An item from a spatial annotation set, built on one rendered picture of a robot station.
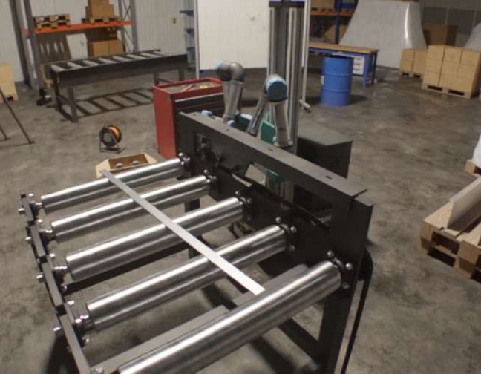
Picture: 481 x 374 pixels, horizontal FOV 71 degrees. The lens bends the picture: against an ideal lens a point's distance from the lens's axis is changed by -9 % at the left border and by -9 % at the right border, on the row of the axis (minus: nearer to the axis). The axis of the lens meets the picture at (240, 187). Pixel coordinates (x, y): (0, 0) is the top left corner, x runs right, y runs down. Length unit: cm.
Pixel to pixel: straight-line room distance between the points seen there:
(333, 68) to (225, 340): 621
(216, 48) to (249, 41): 56
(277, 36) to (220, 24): 354
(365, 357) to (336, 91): 545
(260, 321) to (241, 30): 543
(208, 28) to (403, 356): 522
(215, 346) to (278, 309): 23
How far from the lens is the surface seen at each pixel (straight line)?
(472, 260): 298
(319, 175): 137
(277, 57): 265
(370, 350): 231
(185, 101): 374
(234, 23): 616
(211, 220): 161
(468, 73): 947
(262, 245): 143
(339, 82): 698
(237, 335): 111
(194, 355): 107
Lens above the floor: 175
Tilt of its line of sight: 27 degrees down
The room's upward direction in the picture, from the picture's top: straight up
